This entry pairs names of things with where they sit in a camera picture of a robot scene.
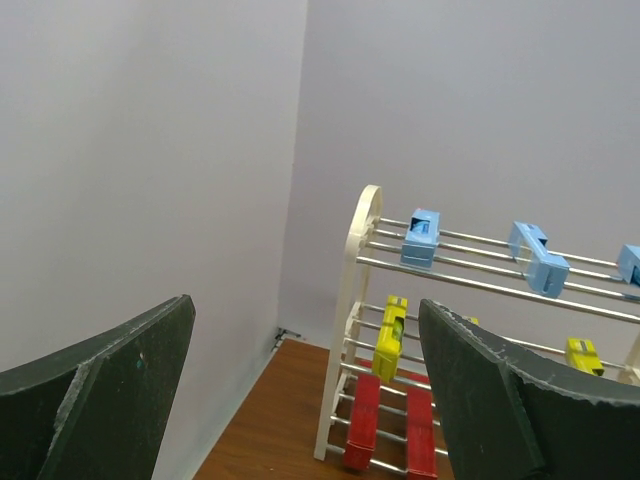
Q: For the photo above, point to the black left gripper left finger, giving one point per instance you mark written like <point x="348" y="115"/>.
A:
<point x="97" y="409"/>

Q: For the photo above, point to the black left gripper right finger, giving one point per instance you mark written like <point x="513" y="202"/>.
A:
<point x="509" y="413"/>

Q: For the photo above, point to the red toothpaste box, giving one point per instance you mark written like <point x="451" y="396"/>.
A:
<point x="420" y="449"/>
<point x="362" y="431"/>

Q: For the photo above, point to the blue toothpaste box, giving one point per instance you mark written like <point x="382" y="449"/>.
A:
<point x="545" y="272"/>
<point x="421" y="239"/>
<point x="628" y="264"/>

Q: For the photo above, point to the white metal shelf rack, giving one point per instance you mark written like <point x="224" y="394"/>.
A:
<point x="473" y="276"/>

